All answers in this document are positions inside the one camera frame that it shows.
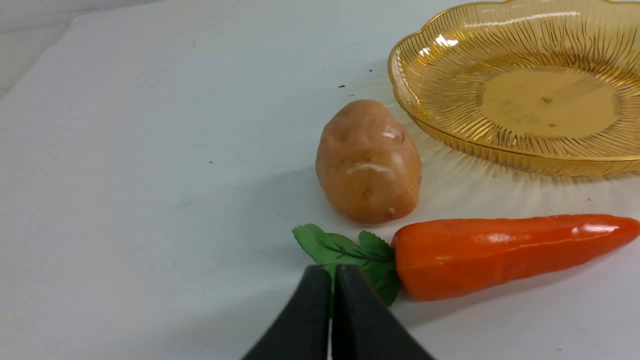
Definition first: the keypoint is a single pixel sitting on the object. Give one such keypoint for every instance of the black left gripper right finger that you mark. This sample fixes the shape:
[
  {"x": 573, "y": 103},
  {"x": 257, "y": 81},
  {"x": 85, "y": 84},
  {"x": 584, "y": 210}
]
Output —
[{"x": 362, "y": 327}]

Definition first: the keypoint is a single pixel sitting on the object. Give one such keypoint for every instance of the amber ribbed plastic plate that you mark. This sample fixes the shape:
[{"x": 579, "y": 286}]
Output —
[{"x": 545, "y": 86}]

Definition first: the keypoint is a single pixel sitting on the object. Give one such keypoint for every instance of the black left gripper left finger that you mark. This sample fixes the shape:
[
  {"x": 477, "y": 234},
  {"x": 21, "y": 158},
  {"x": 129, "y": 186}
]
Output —
[{"x": 301, "y": 330}]

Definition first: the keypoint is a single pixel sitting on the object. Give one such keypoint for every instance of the brown potato with dimples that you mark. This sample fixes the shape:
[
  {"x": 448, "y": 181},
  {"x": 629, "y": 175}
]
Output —
[{"x": 368, "y": 165}]

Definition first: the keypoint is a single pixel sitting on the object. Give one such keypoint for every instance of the orange carrot with green leaves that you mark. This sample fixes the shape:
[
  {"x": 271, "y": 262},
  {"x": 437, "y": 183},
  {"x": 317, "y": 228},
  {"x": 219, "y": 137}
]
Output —
[{"x": 443, "y": 259}]

